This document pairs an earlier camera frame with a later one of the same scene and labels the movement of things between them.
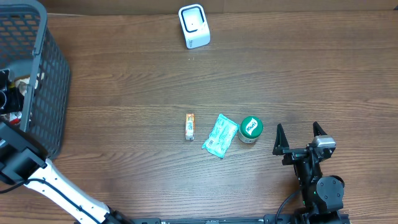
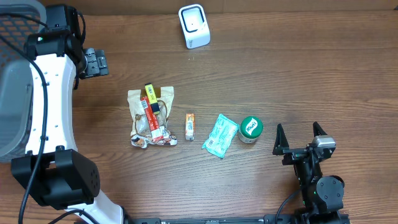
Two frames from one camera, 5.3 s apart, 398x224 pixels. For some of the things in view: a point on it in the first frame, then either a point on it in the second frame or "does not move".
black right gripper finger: x=318 y=130 does not move
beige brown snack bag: x=22 y=81 → x=141 y=132
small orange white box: x=189 y=126 does not move
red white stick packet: x=15 y=117 → x=157 y=132
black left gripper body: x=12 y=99 → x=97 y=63
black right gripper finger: x=281 y=142 does not move
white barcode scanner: x=195 y=25 does not move
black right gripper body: x=293 y=155 does not move
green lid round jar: x=250 y=127 does not move
